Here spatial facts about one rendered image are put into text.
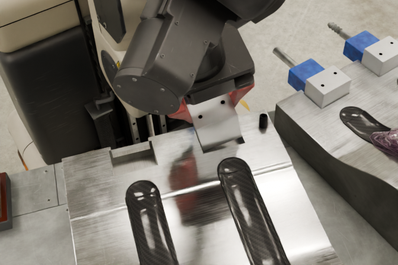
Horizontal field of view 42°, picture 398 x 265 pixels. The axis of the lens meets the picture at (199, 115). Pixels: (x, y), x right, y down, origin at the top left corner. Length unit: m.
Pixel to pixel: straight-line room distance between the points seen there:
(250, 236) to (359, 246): 0.16
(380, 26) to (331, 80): 1.58
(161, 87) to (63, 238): 0.34
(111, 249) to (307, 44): 1.69
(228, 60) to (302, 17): 1.77
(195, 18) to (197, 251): 0.26
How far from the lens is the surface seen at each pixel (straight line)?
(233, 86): 0.53
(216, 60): 0.50
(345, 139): 0.70
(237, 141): 0.67
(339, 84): 0.73
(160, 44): 0.40
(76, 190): 0.62
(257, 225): 0.58
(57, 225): 0.71
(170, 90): 0.40
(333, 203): 0.70
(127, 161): 0.66
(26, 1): 1.09
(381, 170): 0.64
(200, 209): 0.59
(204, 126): 0.59
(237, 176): 0.61
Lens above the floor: 1.38
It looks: 48 degrees down
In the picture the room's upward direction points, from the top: 4 degrees counter-clockwise
